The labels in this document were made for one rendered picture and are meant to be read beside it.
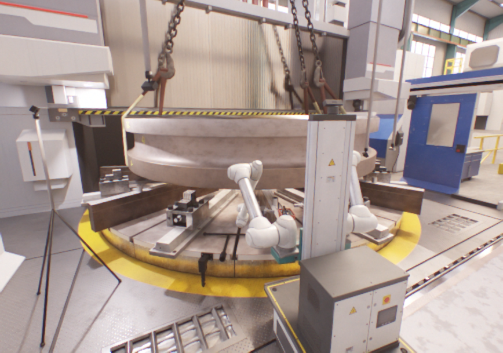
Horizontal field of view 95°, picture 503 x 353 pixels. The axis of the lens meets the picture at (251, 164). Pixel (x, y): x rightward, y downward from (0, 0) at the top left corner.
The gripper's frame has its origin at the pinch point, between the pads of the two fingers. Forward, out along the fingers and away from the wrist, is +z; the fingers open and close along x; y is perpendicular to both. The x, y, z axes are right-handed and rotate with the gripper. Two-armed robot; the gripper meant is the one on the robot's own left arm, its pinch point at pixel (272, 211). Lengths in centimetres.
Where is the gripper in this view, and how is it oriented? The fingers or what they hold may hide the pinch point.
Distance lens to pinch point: 245.3
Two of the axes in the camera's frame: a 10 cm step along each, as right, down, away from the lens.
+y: 0.0, 9.8, 2.0
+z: 9.7, 0.5, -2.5
